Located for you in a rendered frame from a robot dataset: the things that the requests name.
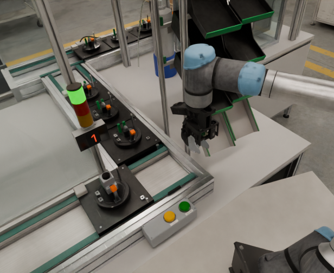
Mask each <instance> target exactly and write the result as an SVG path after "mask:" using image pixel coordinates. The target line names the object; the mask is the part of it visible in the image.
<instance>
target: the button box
mask: <svg viewBox="0 0 334 273"><path fill-rule="evenodd" d="M183 201H185V202H188V203H189V204H190V209H189V210H188V211H181V210H180V209H179V204H180V203H181V202H183ZM167 211H172V212H173V213H174V214H175V219H174V220H173V221H171V222H167V221H166V220H165V219H164V214H165V213H166V212H167ZM196 217H197V208H196V207H195V206H194V205H193V204H192V202H191V201H190V200H189V199H188V198H187V197H185V198H183V199H182V200H180V201H179V202H177V203H176V204H175V205H173V206H172V207H170V208H168V209H167V210H165V211H164V212H162V213H161V214H159V215H158V216H156V217H154V218H153V219H151V220H150V221H148V222H147V223H145V224H144V225H142V231H143V235H144V236H145V238H146V239H147V241H148V242H149V243H150V245H151V246H152V247H153V248H154V247H155V246H156V245H158V244H159V243H161V242H162V241H163V240H165V239H167V238H168V237H169V236H171V235H172V234H173V233H175V232H176V231H178V230H179V229H181V228H182V227H183V226H185V225H186V224H188V223H189V222H191V221H192V220H193V219H195V218H196Z"/></svg>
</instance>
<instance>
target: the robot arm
mask: <svg viewBox="0 0 334 273"><path fill-rule="evenodd" d="M183 68H184V101H185V102H178V103H176V104H174V105H173V106H171V107H170V108H171V111H172V114H177V115H186V116H187V117H186V118H184V121H183V122H182V124H183V125H182V128H181V138H182V140H183V141H184V143H185V144H186V145H187V147H188V148H189V149H190V150H191V151H192V152H193V153H198V154H200V149H199V147H200V146H202V147H205V148H207V149H208V148H209V144H208V142H207V141H206V140H207V139H210V140H211V139H213V138H214V137H215V135H216V136H218V133H219V122H218V121H216V120H215V119H213V118H212V117H211V115H212V114H214V113H215V112H216V108H215V107H213V106H212V105H211V102H212V98H213V88H215V89H219V90H225V91H229V92H234V93H239V94H242V95H251V96H263V97H266V98H270V99H275V100H280V101H284V102H289V103H293V104H296V105H301V106H305V107H310V108H314V109H318V110H322V111H326V112H331V113H334V82H333V81H328V80H322V79H317V78H314V77H308V76H302V75H297V74H291V73H286V72H283V71H277V70H271V69H266V68H265V66H264V65H263V64H258V63H255V62H246V61H239V60H231V59H227V58H220V57H216V54H215V49H214V48H213V47H212V46H209V45H208V44H194V45H191V46H189V47H188V48H187V49H186V50H185V52H184V65H183ZM216 126H217V132H216V131H215V128H216ZM258 269H259V273H334V232H333V231H332V230H331V229H330V228H329V227H327V226H322V227H320V228H318V229H315V230H314V231H313V232H311V233H310V234H309V235H307V236H305V237H304V238H302V239H300V240H299V241H297V242H295V243H294V244H292V245H291V246H289V247H287V248H286V249H284V250H281V251H276V252H270V253H266V254H264V255H262V256H261V257H259V259H258Z"/></svg>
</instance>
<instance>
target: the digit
mask: <svg viewBox="0 0 334 273"><path fill-rule="evenodd" d="M85 136H86V138H87V141H88V144H89V146H92V145H94V144H97V143H99V142H101V139H100V135H99V132H98V130H94V131H92V132H90V133H88V134H86V135H85Z"/></svg>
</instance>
